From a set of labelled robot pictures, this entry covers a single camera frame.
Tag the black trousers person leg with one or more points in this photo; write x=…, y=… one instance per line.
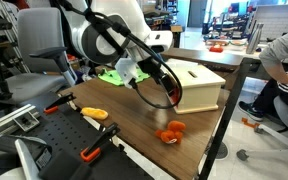
x=274, y=96

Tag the grey sleeved person forearm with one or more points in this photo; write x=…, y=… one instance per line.
x=277, y=53

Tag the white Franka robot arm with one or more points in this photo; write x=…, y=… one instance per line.
x=124, y=15

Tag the small orange object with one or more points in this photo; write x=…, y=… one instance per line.
x=216, y=49

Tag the white grid panel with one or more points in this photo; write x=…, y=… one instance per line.
x=277, y=20

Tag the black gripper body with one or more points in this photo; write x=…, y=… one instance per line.
x=157, y=71

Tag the dark sneaker with white sole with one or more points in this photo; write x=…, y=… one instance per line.
x=250, y=111

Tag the light wooden box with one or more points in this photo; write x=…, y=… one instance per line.
x=200, y=90

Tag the grey office chair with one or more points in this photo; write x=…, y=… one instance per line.
x=37, y=33

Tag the aluminium rail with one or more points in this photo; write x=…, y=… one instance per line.
x=7, y=118

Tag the yellow plush bread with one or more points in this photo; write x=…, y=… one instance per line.
x=95, y=113

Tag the black perforated mounting board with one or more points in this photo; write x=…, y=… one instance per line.
x=60, y=133

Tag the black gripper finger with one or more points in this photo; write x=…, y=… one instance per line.
x=178, y=93
x=169, y=95

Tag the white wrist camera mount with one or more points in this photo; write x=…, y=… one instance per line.
x=125, y=70

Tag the orange floor bracket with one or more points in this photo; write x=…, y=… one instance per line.
x=249, y=123

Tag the orange plush toy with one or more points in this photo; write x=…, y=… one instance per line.
x=173, y=133

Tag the silver metal bottle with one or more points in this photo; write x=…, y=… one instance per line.
x=254, y=38

